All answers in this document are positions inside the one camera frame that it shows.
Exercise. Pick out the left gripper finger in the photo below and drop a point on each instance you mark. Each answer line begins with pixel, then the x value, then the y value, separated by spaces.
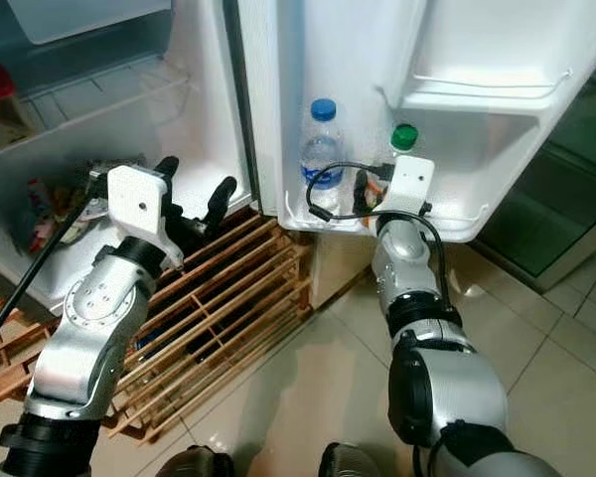
pixel 167 167
pixel 221 201

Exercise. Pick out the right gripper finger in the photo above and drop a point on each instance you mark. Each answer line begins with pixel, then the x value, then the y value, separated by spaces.
pixel 366 194

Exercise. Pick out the green-capped orange juice bottle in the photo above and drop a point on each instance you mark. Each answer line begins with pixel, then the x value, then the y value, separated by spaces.
pixel 404 137

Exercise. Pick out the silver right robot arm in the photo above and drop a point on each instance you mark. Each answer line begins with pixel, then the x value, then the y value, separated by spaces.
pixel 402 258

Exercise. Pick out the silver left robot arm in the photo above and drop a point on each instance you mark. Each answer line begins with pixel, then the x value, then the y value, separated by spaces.
pixel 99 318

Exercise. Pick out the dark grey mini fridge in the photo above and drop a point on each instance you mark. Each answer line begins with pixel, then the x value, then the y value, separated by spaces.
pixel 209 89

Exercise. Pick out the mini fridge door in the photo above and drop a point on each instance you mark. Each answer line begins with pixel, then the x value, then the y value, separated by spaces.
pixel 348 50

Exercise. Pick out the white fridge door shelf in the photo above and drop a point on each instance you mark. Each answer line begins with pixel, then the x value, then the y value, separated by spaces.
pixel 477 99

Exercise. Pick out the blue-capped water bottle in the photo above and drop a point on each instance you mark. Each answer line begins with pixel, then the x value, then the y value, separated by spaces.
pixel 323 159

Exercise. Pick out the white tiled counter block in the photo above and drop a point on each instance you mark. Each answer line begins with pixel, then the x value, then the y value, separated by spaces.
pixel 338 273

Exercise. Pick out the wooden slatted rack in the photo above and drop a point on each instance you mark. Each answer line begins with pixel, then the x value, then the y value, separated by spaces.
pixel 219 328

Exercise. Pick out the yellow snack packet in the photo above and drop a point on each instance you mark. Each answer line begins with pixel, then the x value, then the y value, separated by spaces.
pixel 67 219

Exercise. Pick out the translucent freezer flap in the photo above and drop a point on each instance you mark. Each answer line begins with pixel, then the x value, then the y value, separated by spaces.
pixel 89 18

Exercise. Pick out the dark green floor mat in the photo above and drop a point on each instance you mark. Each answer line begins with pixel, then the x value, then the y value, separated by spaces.
pixel 556 189

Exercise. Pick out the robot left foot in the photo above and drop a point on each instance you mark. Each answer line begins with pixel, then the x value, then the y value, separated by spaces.
pixel 189 463

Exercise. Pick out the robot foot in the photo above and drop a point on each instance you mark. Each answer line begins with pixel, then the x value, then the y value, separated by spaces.
pixel 353 462
pixel 189 463

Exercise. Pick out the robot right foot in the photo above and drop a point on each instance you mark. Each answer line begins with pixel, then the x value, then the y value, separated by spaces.
pixel 353 462

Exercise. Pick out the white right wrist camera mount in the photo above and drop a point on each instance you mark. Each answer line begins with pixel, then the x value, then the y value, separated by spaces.
pixel 407 184

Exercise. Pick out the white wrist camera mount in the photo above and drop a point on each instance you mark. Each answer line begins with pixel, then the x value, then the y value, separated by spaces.
pixel 407 184
pixel 139 204

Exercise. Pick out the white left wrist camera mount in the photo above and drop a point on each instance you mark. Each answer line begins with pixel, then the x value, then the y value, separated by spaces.
pixel 139 204

